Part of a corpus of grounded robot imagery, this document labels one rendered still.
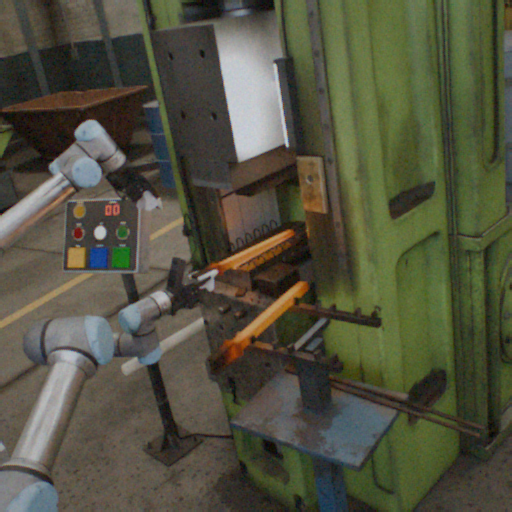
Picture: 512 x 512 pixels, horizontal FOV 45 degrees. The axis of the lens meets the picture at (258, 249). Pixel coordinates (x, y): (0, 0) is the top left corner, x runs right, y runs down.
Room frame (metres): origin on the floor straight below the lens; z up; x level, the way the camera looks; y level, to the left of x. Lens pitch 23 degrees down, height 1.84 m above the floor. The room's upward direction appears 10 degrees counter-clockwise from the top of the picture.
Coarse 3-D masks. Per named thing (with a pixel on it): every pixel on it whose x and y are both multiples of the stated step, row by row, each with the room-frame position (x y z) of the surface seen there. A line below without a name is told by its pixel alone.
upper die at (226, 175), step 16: (192, 160) 1.99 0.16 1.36; (208, 160) 1.92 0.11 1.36; (224, 160) 1.88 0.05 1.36; (256, 160) 1.93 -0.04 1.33; (272, 160) 1.98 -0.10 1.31; (288, 160) 2.03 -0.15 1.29; (192, 176) 2.00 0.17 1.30; (208, 176) 1.94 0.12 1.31; (224, 176) 1.88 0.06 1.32; (240, 176) 1.88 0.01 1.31; (256, 176) 1.92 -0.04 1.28
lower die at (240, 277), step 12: (276, 228) 2.22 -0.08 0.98; (288, 228) 2.17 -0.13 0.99; (252, 240) 2.14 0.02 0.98; (264, 240) 2.10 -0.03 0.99; (240, 252) 2.03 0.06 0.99; (264, 252) 1.97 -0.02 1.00; (276, 252) 1.96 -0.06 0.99; (288, 252) 1.98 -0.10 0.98; (240, 264) 1.90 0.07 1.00; (252, 264) 1.90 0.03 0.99; (264, 264) 1.90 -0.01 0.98; (216, 276) 1.99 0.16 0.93; (228, 276) 1.94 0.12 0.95; (240, 276) 1.89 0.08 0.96; (252, 276) 1.86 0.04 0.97; (252, 288) 1.86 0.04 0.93
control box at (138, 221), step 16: (96, 208) 2.27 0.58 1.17; (112, 208) 2.24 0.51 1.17; (128, 208) 2.22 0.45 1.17; (144, 208) 2.22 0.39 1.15; (64, 224) 2.31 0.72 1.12; (80, 224) 2.28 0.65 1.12; (96, 224) 2.25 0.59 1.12; (112, 224) 2.22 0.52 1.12; (128, 224) 2.19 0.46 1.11; (144, 224) 2.20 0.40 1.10; (64, 240) 2.28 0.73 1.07; (80, 240) 2.25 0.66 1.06; (96, 240) 2.22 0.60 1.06; (112, 240) 2.19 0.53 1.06; (128, 240) 2.16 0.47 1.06; (144, 240) 2.17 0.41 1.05; (64, 256) 2.25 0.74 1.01; (112, 256) 2.16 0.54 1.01; (144, 256) 2.15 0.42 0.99; (64, 272) 2.22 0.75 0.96; (80, 272) 2.19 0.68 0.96; (96, 272) 2.16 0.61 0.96; (112, 272) 2.13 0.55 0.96; (128, 272) 2.12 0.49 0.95; (144, 272) 2.13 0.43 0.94
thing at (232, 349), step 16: (304, 288) 1.59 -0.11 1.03; (272, 304) 1.51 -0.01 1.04; (288, 304) 1.52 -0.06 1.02; (256, 320) 1.44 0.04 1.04; (272, 320) 1.45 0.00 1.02; (240, 336) 1.37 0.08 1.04; (256, 336) 1.39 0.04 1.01; (224, 352) 1.29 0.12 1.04; (240, 352) 1.32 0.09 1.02; (224, 368) 1.28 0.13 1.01
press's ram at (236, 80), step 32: (160, 32) 2.00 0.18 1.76; (192, 32) 1.89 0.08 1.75; (224, 32) 1.84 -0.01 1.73; (256, 32) 1.92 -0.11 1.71; (160, 64) 2.03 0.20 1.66; (192, 64) 1.91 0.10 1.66; (224, 64) 1.83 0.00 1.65; (256, 64) 1.91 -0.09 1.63; (192, 96) 1.93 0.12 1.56; (224, 96) 1.82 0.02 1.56; (256, 96) 1.89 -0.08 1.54; (192, 128) 1.96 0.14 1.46; (224, 128) 1.84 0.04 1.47; (256, 128) 1.88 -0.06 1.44
